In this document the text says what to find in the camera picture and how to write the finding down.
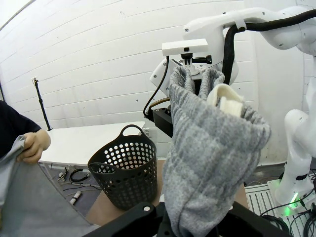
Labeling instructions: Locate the black coiled cable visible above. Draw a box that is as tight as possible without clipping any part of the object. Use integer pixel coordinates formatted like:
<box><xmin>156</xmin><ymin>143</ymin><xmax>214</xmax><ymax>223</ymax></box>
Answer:
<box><xmin>70</xmin><ymin>168</ymin><xmax>91</xmax><ymax>184</ymax></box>

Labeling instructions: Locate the white cylindrical plug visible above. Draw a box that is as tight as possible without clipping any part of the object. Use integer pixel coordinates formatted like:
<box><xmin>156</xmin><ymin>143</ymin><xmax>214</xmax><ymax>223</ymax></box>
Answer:
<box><xmin>71</xmin><ymin>191</ymin><xmax>82</xmax><ymax>205</ymax></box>

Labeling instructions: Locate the black cable bundle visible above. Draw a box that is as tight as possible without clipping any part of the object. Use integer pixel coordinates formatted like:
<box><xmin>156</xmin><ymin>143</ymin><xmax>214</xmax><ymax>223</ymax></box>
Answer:
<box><xmin>260</xmin><ymin>195</ymin><xmax>316</xmax><ymax>237</ymax></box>

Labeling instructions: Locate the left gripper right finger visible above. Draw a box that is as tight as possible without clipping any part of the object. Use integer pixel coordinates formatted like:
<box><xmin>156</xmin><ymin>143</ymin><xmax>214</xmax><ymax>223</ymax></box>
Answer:
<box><xmin>217</xmin><ymin>201</ymin><xmax>293</xmax><ymax>237</ymax></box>

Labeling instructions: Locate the right arm black cable sleeve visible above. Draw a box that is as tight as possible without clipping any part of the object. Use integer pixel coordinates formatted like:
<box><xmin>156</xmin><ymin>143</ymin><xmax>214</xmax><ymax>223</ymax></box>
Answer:
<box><xmin>222</xmin><ymin>8</ymin><xmax>316</xmax><ymax>86</ymax></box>

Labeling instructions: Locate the black perforated plastic basket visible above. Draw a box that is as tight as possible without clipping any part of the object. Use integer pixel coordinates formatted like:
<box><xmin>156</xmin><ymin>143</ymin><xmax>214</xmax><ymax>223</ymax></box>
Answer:
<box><xmin>87</xmin><ymin>124</ymin><xmax>158</xmax><ymax>211</ymax></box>

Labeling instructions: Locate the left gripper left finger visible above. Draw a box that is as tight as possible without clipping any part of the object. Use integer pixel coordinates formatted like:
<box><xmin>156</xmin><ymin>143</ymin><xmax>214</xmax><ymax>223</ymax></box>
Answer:
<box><xmin>82</xmin><ymin>202</ymin><xmax>171</xmax><ymax>237</ymax></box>

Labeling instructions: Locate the person in black t-shirt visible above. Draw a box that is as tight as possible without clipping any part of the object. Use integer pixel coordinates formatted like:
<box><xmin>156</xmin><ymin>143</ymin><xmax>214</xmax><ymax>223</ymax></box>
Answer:
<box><xmin>0</xmin><ymin>100</ymin><xmax>42</xmax><ymax>158</ymax></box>

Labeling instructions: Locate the white cable bundle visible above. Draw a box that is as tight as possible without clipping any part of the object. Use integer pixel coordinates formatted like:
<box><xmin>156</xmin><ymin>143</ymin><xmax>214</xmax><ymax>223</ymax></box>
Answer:
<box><xmin>57</xmin><ymin>167</ymin><xmax>69</xmax><ymax>183</ymax></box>

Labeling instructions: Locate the person's right hand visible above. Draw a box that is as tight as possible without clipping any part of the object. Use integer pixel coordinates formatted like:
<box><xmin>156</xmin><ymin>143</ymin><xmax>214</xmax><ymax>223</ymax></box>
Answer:
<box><xmin>16</xmin><ymin>128</ymin><xmax>52</xmax><ymax>164</ymax></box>

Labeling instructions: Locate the black slim tripod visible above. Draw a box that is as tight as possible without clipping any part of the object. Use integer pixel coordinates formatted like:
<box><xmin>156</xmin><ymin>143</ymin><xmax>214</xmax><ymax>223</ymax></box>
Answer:
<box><xmin>31</xmin><ymin>77</ymin><xmax>53</xmax><ymax>131</ymax></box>

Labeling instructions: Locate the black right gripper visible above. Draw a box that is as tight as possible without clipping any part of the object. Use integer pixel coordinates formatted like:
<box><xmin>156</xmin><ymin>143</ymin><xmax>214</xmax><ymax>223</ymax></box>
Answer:
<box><xmin>152</xmin><ymin>107</ymin><xmax>173</xmax><ymax>139</ymax></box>

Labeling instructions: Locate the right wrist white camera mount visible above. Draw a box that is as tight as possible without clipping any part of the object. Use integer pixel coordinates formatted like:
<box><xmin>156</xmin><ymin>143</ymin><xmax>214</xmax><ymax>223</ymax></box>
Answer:
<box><xmin>161</xmin><ymin>39</ymin><xmax>213</xmax><ymax>72</ymax></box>

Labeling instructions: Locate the white slotted base plate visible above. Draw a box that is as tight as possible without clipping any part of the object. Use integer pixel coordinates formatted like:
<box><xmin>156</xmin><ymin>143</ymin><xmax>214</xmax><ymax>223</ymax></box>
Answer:
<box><xmin>244</xmin><ymin>181</ymin><xmax>316</xmax><ymax>220</ymax></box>

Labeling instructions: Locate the white side table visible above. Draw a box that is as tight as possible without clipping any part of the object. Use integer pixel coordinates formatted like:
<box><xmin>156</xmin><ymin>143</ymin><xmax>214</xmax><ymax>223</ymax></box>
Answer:
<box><xmin>38</xmin><ymin>120</ymin><xmax>158</xmax><ymax>171</ymax></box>

